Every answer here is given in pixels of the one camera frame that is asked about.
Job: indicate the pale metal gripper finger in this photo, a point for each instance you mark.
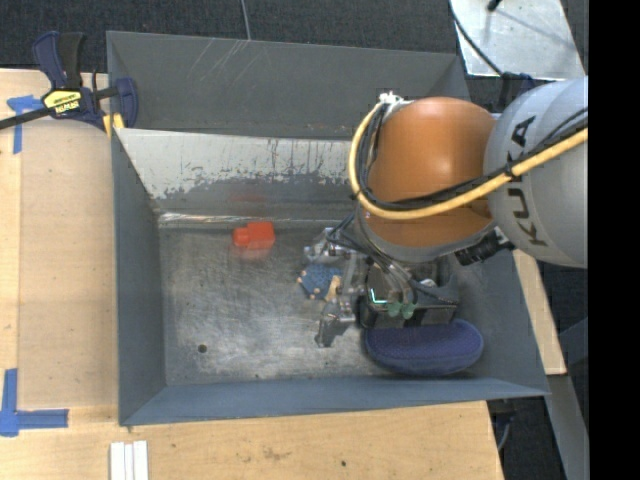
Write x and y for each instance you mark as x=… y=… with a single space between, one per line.
x=325 y=254
x=334 y=324

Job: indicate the blue toy with orange dots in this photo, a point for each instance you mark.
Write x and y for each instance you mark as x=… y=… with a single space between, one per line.
x=316 y=279

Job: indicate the dark blue oval sponge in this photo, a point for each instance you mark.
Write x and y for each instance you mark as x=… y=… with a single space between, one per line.
x=425 y=350

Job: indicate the red plastic block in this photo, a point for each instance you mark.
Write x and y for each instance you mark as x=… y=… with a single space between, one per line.
x=256 y=235

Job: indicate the grey metal bin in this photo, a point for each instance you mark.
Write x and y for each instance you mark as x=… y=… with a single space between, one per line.
x=240 y=308

